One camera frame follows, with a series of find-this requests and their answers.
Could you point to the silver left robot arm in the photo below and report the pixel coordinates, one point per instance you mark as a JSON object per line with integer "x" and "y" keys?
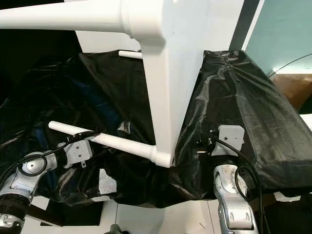
{"x": 24, "y": 185}

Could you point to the black plastic cover sheet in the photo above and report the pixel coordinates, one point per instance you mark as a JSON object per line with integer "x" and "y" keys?
{"x": 248, "y": 107}

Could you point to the white tape piece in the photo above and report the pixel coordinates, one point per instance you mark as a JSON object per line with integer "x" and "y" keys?
{"x": 286, "y": 196}

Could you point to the white chair seat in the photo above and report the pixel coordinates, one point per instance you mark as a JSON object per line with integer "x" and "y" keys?
{"x": 306, "y": 121}

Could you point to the brown wooden furniture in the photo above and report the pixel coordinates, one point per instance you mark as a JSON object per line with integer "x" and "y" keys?
{"x": 295, "y": 90}

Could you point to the dark vertical pillar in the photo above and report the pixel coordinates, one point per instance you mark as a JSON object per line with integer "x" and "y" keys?
{"x": 243, "y": 24}

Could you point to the teal glass panel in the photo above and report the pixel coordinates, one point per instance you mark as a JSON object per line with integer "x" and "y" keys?
{"x": 280, "y": 29}

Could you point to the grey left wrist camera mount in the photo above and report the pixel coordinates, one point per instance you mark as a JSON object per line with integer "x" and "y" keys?
{"x": 78, "y": 152}

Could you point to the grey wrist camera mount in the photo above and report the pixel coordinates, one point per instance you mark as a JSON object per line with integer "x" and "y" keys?
{"x": 229, "y": 139}
{"x": 78, "y": 152}

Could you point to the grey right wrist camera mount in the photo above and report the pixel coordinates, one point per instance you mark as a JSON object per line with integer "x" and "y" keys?
{"x": 229, "y": 139}

